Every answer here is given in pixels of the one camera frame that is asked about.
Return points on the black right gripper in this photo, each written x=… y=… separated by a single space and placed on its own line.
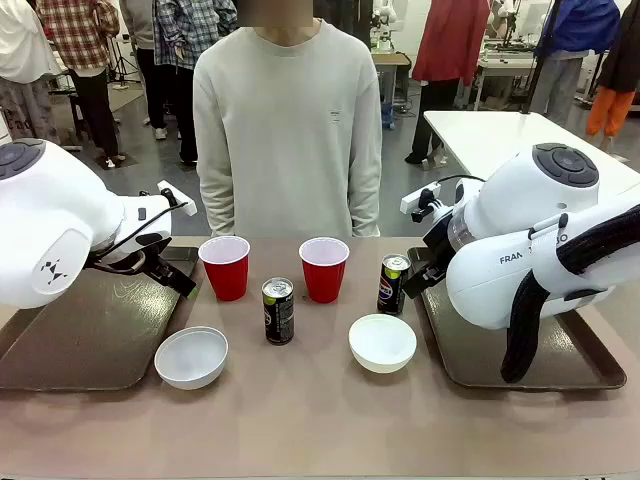
x=438 y=250

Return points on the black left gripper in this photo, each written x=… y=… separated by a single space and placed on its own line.
x=152 y=241

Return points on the black Pepsi can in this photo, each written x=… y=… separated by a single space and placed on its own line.
x=392 y=290

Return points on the red plastic cup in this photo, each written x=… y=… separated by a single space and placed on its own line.
x=325 y=277
x=227 y=275

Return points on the white bowl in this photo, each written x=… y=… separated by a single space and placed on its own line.
x=382 y=345
x=192 y=357

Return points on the black soda can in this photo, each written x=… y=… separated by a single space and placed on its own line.
x=278 y=317

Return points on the person's right forearm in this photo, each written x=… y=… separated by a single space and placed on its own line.
x=217 y=200

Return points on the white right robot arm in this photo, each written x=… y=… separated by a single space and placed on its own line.
x=505 y=240

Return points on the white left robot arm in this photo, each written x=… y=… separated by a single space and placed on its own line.
x=55 y=215

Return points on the person's left forearm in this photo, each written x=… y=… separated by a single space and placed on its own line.
x=366 y=200

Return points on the brown plastic tray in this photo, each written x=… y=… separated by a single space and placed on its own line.
x=565 y=355
x=100 y=330

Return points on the white background table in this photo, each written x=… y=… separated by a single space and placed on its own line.
x=475 y=135

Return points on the person in beige sweatshirt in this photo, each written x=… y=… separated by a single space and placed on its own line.
x=287 y=125

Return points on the black tripod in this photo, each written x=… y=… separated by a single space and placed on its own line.
x=122 y=65

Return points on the person in grey hoodie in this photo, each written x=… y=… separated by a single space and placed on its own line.
x=145 y=60

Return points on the person in red jacket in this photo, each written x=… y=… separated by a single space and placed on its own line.
x=452 y=45

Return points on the person in blue plaid shirt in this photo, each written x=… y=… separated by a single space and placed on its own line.
x=190 y=35

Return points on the black pole stand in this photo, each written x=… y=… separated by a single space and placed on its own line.
x=537 y=65

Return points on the person in red plaid shirt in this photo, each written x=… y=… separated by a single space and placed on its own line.
x=80 y=40

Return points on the person in orange trousers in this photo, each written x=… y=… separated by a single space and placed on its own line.
x=612 y=105

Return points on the person in white top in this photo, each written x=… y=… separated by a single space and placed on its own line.
x=22 y=50

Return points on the person in blue jacket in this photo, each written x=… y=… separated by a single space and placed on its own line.
x=575 y=35

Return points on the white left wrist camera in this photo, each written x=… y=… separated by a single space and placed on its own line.
x=175 y=196

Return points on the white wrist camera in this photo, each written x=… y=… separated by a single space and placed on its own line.
x=175 y=196
x=417 y=197

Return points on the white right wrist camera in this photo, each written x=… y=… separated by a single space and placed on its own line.
x=417 y=197

